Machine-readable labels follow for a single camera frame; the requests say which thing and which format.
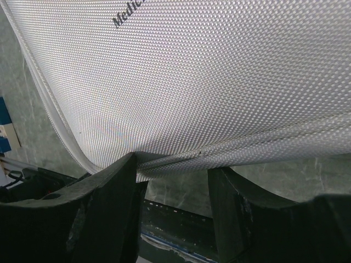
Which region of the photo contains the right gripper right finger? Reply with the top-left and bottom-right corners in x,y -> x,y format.
208,167 -> 350,262

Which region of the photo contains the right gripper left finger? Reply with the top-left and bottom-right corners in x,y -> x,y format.
1,153 -> 137,262

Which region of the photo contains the grey medicine kit case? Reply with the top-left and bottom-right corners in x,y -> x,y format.
1,1 -> 350,181

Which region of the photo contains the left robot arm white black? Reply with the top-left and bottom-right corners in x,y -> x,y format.
1,168 -> 77,203

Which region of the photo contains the blue lego brick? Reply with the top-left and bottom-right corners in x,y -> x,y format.
1,97 -> 21,153

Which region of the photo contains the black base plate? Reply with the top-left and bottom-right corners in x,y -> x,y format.
140,200 -> 219,262

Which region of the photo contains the aluminium frame rail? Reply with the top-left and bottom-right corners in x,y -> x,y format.
1,156 -> 38,176

